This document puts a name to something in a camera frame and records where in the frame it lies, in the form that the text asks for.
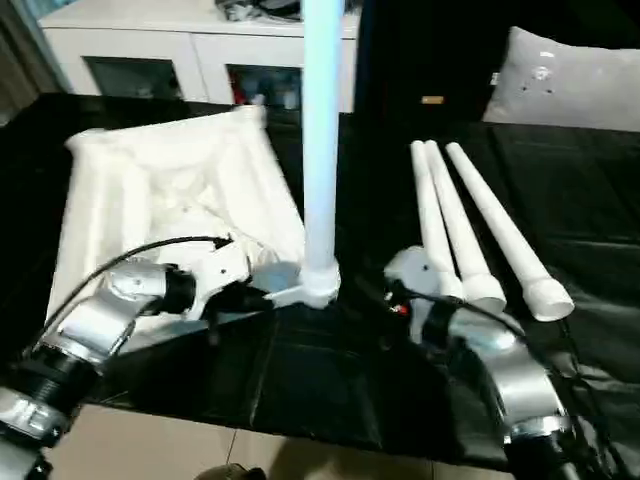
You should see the white plastic table leg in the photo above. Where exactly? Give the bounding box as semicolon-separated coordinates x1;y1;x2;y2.
298;0;347;301
443;141;575;323
423;139;509;314
409;139;465;301

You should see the white cabinet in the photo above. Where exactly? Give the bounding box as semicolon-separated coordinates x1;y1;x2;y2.
37;0;361;114

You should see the black sofa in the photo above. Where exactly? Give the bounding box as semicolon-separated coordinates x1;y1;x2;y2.
352;0;640;126

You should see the black table mat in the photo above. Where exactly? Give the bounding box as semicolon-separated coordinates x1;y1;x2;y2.
0;92;640;471

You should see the dark robot left foot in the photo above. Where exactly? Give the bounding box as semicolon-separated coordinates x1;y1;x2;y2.
199;462;266;480

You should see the white plastic table top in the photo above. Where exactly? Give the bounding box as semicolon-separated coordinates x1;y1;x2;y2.
44;103;344;354

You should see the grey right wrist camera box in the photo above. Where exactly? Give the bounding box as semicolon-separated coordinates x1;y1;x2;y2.
383;244;441;301

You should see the grey cushion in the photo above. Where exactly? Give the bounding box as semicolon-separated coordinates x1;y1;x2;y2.
482;25;640;134

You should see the grey curtain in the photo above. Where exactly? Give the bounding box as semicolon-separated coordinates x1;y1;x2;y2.
0;0;61;126

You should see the grey bag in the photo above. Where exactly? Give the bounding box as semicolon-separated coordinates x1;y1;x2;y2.
259;0;304;21

